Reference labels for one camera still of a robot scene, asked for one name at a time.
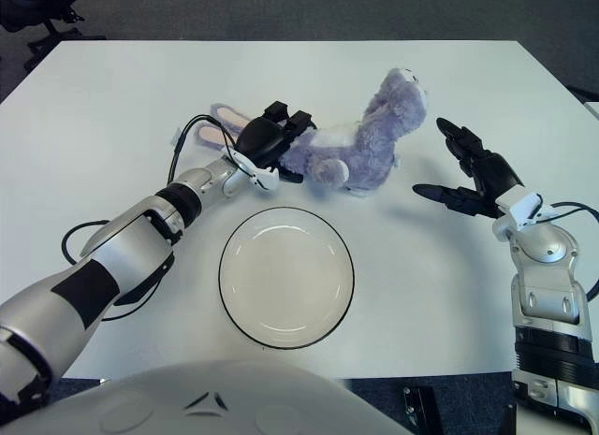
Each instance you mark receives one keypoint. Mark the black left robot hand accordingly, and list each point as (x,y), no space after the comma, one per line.
(259,138)

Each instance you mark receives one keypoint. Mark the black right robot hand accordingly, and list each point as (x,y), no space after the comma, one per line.
(496,178)

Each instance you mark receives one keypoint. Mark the purple plush bunny doll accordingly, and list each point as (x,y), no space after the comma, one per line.
(355,159)

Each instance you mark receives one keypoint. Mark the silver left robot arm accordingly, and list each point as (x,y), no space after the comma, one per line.
(126,248)

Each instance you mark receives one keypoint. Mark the white plate with black rim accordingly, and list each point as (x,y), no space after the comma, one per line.
(285,276)

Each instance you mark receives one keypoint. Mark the white side desk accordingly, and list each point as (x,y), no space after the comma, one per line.
(593,110)

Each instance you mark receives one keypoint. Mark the black office chair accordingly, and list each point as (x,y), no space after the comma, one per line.
(23,9)

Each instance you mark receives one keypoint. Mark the silver robot torso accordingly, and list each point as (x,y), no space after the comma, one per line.
(210,407)

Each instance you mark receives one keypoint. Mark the black bracket under table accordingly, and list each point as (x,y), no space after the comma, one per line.
(421,404)

